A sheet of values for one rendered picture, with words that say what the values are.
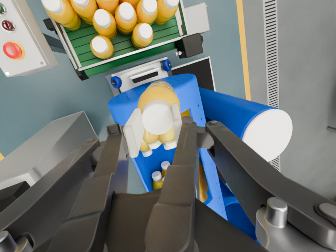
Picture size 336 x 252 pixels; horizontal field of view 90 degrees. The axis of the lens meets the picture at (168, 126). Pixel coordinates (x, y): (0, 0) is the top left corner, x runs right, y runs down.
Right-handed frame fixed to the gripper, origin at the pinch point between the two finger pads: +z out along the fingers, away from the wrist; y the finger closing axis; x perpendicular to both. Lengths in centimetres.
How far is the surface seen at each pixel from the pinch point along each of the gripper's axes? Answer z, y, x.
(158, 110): 2.1, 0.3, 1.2
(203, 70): 143, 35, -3
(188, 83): 27.5, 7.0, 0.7
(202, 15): 66, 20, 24
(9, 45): 27.1, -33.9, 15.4
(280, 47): 180, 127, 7
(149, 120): 2.1, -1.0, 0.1
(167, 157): 52, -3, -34
